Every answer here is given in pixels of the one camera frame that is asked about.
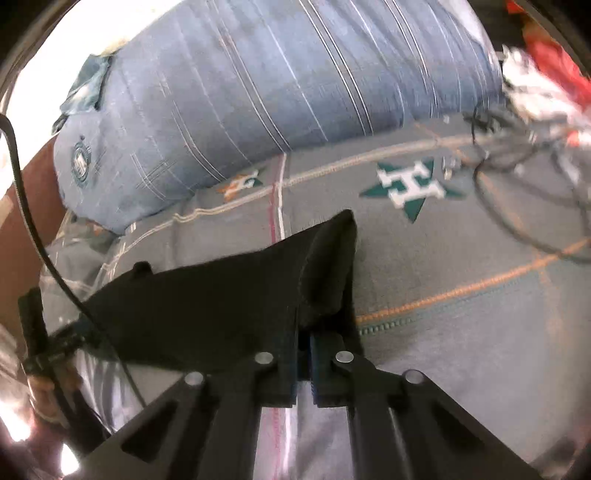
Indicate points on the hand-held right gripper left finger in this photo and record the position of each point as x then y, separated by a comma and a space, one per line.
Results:
282, 385

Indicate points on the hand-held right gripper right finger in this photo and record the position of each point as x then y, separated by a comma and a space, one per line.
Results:
316, 365

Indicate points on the black pants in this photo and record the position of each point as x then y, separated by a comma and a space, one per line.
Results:
207, 304

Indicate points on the person's left hand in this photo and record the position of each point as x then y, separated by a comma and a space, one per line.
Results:
48, 392

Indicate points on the clear plastic sheet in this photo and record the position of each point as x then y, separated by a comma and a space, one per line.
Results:
92, 383

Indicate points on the grey star-print blanket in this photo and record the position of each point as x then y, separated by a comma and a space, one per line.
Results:
443, 323

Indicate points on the teal cloth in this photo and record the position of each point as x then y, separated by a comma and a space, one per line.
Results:
85, 87

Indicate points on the blue striped pillow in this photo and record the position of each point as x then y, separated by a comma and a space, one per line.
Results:
258, 101

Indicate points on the white crumpled cloth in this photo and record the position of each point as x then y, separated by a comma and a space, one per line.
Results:
535, 92

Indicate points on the red cloth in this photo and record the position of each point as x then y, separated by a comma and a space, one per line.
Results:
554, 50

